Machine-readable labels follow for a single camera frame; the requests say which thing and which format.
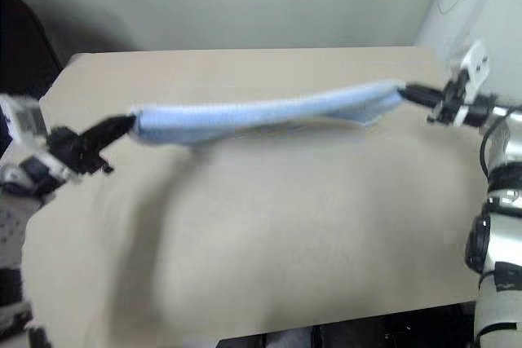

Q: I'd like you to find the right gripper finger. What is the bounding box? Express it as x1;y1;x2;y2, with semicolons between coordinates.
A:
401;90;445;112
405;84;447;101

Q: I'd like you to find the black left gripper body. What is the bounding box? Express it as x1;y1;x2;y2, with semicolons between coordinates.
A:
45;127;116;178

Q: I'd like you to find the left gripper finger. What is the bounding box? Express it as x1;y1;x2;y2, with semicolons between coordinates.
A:
79;113;135;139
92;120;136;158

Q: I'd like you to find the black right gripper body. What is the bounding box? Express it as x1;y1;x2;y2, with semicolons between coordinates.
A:
427;73;471;126

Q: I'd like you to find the light blue towel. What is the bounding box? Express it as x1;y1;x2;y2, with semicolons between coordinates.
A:
129;78;409;150

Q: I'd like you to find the black office chair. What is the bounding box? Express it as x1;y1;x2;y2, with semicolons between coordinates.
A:
0;0;64;95

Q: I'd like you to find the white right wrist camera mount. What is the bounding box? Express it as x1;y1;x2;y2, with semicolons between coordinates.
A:
450;39;491;127

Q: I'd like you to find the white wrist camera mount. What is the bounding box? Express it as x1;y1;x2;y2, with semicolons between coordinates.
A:
450;39;491;127
0;94;81;184

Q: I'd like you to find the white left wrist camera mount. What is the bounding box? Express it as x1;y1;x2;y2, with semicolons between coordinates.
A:
0;94;81;184

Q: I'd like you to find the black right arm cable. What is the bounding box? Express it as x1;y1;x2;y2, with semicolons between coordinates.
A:
478;109;511;180

